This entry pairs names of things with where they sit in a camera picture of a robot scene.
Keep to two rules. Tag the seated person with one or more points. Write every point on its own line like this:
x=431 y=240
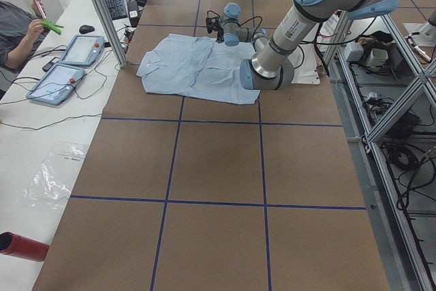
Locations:
x=21 y=34

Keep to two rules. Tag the green handheld tool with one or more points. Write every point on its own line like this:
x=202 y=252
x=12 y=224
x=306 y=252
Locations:
x=52 y=26

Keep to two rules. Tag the black computer mouse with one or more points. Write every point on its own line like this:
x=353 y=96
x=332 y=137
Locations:
x=85 y=29

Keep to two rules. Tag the black keyboard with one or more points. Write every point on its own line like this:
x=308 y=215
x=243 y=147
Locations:
x=117 y=9

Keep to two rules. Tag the red cylindrical bottle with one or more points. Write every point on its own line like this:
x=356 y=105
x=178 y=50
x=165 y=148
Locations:
x=23 y=247

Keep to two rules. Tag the light blue button shirt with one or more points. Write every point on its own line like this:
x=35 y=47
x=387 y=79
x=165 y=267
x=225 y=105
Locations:
x=196 y=67

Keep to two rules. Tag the black smartphone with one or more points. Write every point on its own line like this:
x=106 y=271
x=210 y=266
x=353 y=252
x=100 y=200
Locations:
x=50 y=64

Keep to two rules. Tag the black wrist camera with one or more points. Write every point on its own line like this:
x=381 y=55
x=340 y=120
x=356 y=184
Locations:
x=212 y=23

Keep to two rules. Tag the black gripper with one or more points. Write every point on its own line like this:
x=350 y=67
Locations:
x=219 y=32

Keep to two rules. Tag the aluminium frame post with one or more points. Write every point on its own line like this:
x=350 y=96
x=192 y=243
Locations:
x=110 y=31

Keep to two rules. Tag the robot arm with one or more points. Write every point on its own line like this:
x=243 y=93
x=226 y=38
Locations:
x=269 y=68

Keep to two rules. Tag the blue teach pendant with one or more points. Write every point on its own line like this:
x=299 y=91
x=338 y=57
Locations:
x=56 y=85
x=83 y=50

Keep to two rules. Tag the white central pedestal column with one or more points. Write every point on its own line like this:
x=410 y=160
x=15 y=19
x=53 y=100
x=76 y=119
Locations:
x=304 y=61

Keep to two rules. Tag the upper blue teach pendant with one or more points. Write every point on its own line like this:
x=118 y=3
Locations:
x=83 y=50

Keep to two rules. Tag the lower blue teach pendant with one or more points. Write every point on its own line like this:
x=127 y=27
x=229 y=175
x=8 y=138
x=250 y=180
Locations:
x=56 y=85

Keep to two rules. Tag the clear plastic bag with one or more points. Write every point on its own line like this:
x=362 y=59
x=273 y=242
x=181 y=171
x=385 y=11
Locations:
x=54 y=180

